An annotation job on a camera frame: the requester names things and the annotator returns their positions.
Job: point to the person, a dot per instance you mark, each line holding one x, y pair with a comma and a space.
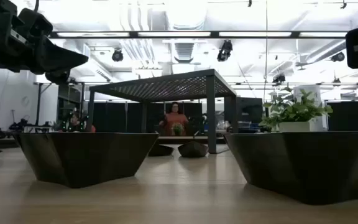
73, 119
176, 119

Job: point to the black background box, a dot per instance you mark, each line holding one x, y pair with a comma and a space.
249, 110

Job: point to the thin vertical hanging pole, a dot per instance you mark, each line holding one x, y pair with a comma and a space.
266, 46

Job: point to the green plant in white pot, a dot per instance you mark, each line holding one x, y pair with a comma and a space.
294, 110

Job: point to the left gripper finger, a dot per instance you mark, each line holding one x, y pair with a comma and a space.
57, 77
61, 60

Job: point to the black teardrop mini plate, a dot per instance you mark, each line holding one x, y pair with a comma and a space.
160, 151
193, 150

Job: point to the black ceiling spotlight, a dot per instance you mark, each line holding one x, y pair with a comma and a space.
225, 50
279, 78
338, 57
117, 55

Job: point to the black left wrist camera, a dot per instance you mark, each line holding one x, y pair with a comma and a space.
36, 23

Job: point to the small background potted plant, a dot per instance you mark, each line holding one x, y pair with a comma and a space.
177, 128

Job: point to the black partition wall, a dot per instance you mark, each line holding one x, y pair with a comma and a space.
117, 118
346, 118

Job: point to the black background robot arm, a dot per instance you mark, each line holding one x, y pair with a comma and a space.
19, 126

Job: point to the white cylindrical column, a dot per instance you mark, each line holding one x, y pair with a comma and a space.
314, 93

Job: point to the overhead light bar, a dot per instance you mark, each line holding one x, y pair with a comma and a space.
214, 34

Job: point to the grey perforated metal shelf riser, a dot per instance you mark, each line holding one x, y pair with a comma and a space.
166, 87

